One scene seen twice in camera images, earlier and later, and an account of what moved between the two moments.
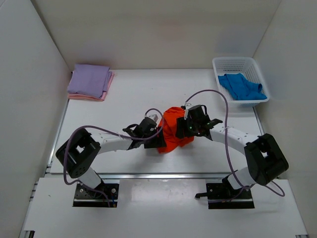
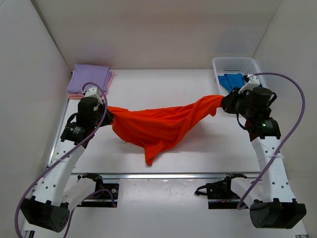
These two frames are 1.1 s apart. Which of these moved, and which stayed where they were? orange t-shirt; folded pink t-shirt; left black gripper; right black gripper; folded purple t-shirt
Moved: orange t-shirt; left black gripper; right black gripper
Stayed: folded purple t-shirt; folded pink t-shirt
